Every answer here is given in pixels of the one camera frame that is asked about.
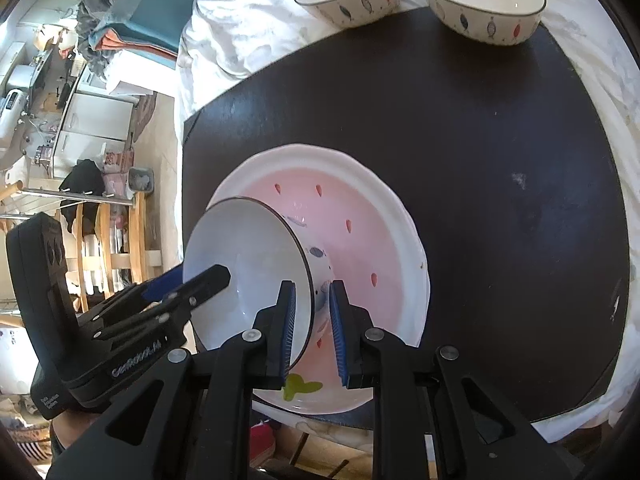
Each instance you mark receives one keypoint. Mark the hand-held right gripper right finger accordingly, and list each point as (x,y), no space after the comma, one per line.
(340,330)

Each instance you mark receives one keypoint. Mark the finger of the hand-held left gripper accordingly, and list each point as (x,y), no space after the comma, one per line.
(200,285)
(162,284)

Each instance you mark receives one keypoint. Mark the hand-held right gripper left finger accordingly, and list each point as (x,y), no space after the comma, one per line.
(287,335)

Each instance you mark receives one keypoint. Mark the large pink strawberry plate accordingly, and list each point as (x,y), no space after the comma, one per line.
(425,305)
(360,245)

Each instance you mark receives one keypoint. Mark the wooden rack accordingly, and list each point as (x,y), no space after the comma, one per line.
(136,240)

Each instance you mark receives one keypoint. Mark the grey waste bin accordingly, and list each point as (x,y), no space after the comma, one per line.
(141,180)

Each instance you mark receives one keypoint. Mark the pink cardboard box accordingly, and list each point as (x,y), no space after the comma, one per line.
(117,167)

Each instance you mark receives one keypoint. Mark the black hanging clothes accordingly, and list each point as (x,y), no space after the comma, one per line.
(82,185)

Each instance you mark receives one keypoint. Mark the patterned floor rug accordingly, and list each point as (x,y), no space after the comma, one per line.
(144,117)

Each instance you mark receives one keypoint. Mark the white nightstand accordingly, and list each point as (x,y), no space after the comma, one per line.
(95,115)

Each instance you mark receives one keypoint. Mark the black leather mat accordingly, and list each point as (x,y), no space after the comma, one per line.
(475,185)

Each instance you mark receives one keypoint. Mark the white water heater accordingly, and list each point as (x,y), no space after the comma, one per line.
(12,102)

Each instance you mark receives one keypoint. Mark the teal orange folded quilt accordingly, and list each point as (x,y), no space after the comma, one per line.
(160,15)

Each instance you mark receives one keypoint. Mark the metal rail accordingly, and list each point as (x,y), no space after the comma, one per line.
(75,196)

